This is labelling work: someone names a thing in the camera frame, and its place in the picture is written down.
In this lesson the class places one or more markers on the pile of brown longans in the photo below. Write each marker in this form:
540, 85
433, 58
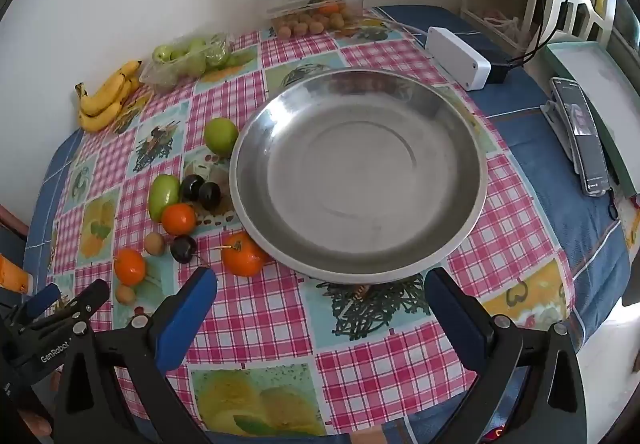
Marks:
302, 26

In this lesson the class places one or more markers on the orange tangerine with stem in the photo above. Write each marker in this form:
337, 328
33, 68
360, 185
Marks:
243, 256

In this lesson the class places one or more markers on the reddish brown object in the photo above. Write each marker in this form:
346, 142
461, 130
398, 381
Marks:
10, 221

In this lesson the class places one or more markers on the black power adapter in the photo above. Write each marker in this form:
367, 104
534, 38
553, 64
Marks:
497, 71

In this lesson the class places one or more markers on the dark cherry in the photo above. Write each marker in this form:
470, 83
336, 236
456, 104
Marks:
210, 195
183, 249
192, 186

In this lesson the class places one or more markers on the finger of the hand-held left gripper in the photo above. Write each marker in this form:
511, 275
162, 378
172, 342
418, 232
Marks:
92, 296
44, 298

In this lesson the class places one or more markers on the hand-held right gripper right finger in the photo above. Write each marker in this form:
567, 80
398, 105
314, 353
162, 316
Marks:
454, 319

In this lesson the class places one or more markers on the black smartphone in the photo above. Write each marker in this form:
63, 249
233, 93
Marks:
582, 139

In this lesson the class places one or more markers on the green tray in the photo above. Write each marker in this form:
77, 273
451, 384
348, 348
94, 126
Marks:
595, 79

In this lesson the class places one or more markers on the person's left hand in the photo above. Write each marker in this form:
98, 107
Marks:
37, 424

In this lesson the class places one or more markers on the blue tablecloth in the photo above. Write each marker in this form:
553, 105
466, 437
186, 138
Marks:
550, 204

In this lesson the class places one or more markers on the orange object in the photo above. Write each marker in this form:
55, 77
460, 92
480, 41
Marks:
10, 276

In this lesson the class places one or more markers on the yellow banana bunch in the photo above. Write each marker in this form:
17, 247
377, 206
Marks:
102, 114

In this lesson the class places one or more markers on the green jujube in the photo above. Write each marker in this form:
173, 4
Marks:
220, 135
163, 196

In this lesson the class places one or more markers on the white phone holder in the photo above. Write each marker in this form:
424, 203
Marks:
557, 124

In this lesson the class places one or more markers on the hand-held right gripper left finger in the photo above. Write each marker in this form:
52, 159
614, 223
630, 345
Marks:
186, 319

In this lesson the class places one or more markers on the pink checked printed tablecloth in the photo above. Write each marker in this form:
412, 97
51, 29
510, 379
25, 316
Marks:
260, 319

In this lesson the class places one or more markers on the round steel plate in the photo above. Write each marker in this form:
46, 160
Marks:
360, 164

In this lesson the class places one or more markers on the white power strip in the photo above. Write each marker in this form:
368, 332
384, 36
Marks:
455, 54

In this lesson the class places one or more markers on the white plastic bag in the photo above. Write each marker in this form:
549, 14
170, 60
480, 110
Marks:
502, 24

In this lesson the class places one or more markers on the clear bag of green jujubes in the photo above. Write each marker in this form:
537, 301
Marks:
190, 59

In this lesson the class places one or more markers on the single brown longan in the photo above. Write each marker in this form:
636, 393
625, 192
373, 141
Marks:
125, 295
154, 243

